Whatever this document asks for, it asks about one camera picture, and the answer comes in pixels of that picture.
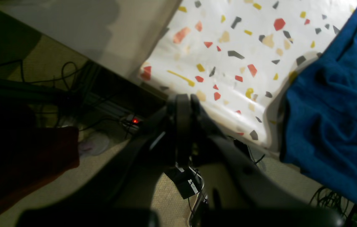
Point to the dark blue t-shirt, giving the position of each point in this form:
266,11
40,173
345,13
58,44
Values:
320,132

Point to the red lit power strip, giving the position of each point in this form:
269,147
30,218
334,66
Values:
130,120

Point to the terrazzo patterned tablecloth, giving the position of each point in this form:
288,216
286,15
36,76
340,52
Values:
240,56

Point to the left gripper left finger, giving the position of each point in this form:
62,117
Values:
121,193

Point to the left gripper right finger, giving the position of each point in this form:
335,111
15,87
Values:
239,194

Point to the black power adapter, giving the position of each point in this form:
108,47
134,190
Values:
185,180

